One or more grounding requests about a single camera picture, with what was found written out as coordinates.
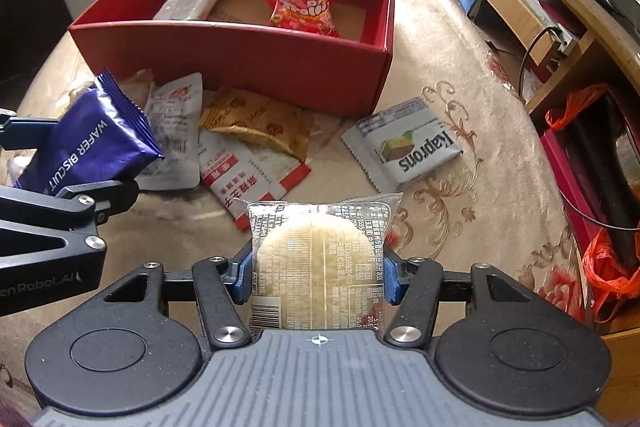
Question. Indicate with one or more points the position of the white packet with red logo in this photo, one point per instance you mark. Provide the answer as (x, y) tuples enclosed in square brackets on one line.
[(172, 132)]

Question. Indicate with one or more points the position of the orange plastic bag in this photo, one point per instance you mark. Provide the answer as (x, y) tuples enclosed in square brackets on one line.
[(610, 272)]

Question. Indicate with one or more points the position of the red cardboard box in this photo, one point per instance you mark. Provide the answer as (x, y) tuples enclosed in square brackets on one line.
[(225, 62)]

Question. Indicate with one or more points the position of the clear floss cake packet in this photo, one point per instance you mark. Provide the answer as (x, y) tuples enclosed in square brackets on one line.
[(137, 84)]

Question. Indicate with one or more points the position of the blue wafer biscuit packet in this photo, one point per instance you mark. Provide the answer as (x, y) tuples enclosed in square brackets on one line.
[(90, 137)]

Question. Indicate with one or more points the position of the wooden TV cabinet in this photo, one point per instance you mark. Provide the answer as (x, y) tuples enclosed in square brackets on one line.
[(570, 82)]

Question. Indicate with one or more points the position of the dark red box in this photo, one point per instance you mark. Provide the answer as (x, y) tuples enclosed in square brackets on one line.
[(565, 177)]

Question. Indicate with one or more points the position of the white crumpled packet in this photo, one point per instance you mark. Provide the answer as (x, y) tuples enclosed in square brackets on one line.
[(17, 169)]

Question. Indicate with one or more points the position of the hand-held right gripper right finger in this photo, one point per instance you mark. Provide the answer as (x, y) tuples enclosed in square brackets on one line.
[(395, 282)]

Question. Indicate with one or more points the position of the grey wafer packet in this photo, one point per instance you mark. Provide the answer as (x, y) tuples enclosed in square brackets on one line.
[(400, 147)]

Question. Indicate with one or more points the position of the white red snack packet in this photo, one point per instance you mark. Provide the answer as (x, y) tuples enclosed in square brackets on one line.
[(240, 177)]

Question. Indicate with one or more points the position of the translucent grey snack packet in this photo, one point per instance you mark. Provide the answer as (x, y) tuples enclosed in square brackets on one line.
[(187, 2)]

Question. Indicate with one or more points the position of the dark low table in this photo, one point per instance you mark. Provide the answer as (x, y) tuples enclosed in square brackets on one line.
[(30, 17)]

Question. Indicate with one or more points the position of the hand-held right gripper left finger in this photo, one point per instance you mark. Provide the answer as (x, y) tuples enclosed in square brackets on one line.
[(242, 282)]

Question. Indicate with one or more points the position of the clear round cake packet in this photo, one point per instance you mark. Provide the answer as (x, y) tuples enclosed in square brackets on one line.
[(310, 257)]

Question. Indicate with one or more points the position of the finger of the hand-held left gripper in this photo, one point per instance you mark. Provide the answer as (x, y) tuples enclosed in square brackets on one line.
[(115, 194), (30, 127)]

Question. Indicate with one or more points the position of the gold snack packet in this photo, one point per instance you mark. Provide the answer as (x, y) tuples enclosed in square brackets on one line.
[(260, 122)]

